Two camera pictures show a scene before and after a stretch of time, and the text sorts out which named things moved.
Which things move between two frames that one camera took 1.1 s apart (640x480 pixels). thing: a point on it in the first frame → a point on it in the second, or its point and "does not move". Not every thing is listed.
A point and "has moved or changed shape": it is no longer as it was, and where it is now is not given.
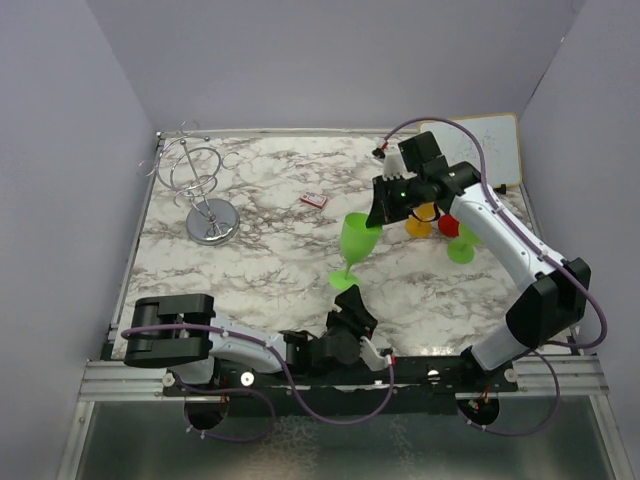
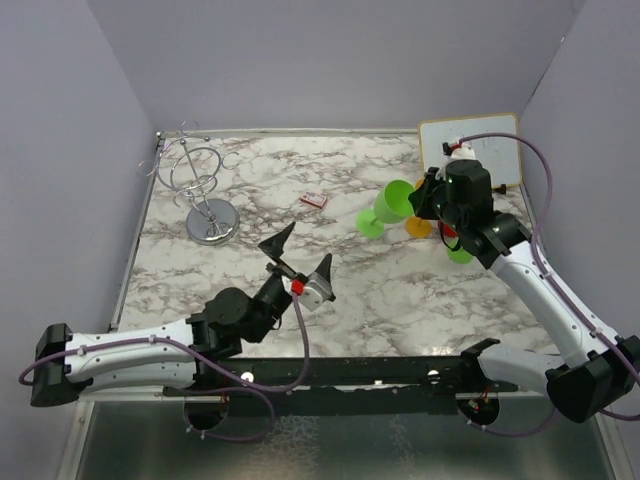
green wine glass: x=357 y=241 has moved or changed shape
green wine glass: x=462 y=249 does not move
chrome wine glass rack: x=189 y=165 does not move
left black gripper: x=353 y=315 → x=276 y=246
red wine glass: x=449 y=226 does not move
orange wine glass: x=420 y=225 does not move
